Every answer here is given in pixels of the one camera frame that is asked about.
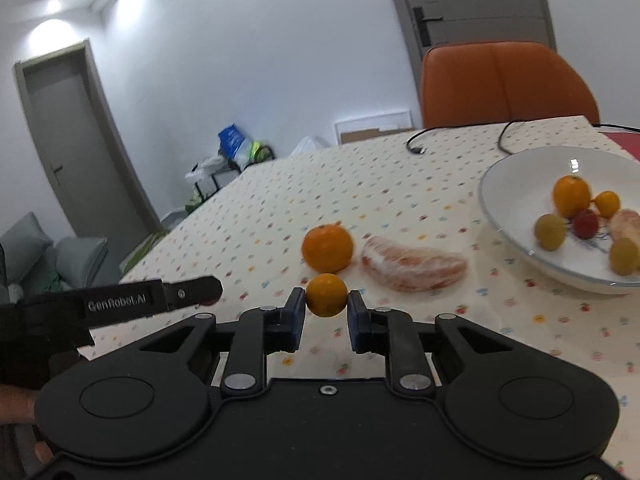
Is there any grey door with small handle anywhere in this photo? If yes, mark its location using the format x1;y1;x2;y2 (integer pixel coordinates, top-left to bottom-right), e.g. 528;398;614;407
12;40;163;241

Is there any red orange printed table mat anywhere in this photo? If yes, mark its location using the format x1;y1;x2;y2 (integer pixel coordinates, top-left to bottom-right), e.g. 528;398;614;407
606;129;640;162

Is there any peeled round pomelo piece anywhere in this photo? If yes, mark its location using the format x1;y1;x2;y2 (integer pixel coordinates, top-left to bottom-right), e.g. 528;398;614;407
607;208;640;243

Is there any green cherry tomato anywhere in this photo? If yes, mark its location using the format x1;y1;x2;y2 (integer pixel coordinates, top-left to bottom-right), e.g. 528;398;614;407
534;213;568;252

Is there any grey cushion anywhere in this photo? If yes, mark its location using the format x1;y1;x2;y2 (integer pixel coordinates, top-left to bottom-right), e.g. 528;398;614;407
0;211;55;286
54;237;108;291

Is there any black door lock handle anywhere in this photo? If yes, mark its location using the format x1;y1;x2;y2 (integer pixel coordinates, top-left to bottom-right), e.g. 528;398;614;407
412;6;444;47

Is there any peeled pomelo segment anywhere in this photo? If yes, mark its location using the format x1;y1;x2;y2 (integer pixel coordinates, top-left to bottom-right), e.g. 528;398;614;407
361;235;469;293

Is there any blue bag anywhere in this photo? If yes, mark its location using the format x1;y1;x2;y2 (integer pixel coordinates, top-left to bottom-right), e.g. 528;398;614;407
217;123;251;157

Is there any black metal rack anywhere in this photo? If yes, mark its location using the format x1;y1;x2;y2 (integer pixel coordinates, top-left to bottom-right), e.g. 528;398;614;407
192;145;276;201

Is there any large green bag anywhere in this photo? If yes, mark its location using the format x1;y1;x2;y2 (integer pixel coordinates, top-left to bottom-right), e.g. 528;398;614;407
122;230;170;275

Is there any person's left hand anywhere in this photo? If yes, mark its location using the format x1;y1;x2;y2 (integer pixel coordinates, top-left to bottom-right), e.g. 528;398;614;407
0;384;55;467

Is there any white bowl with blue rim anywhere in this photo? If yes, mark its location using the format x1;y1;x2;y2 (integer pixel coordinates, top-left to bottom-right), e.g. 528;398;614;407
477;146;640;296

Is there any white framed board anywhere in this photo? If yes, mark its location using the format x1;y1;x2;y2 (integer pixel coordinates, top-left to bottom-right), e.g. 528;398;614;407
334;108;416;146

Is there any yellow-green cherry tomato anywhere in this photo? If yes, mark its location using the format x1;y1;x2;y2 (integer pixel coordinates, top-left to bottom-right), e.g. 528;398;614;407
609;237;640;277

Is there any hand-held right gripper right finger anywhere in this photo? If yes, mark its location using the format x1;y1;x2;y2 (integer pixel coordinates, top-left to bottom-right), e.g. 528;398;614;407
347;290;561;396

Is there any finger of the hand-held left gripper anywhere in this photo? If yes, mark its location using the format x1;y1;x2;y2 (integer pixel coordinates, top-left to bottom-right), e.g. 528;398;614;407
162;275;224;309

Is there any orange chair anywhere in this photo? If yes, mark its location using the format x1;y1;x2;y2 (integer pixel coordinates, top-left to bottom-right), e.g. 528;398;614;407
419;41;601;130

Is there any orange cherry tomato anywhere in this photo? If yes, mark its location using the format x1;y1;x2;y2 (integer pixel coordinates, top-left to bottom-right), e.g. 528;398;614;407
305;273;349;318
593;190;622;219

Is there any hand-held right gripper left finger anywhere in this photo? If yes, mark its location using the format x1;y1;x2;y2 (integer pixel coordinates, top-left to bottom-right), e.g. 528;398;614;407
90;287;307;396

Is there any orange tangerine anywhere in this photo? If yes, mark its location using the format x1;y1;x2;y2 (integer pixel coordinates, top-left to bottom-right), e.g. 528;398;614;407
301;223;355;275
552;174;592;219

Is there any grey sofa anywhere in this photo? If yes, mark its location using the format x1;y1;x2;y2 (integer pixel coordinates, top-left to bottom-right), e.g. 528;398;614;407
0;211;123;306

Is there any yellow-green bag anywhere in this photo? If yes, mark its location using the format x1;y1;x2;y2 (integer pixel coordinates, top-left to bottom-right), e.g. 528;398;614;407
237;140;268;166

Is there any black cable with plug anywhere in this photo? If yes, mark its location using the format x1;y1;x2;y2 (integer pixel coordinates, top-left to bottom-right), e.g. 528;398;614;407
406;120;640;157

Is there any white plastic bag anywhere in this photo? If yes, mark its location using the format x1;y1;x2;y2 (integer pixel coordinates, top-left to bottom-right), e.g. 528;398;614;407
290;135;331;157

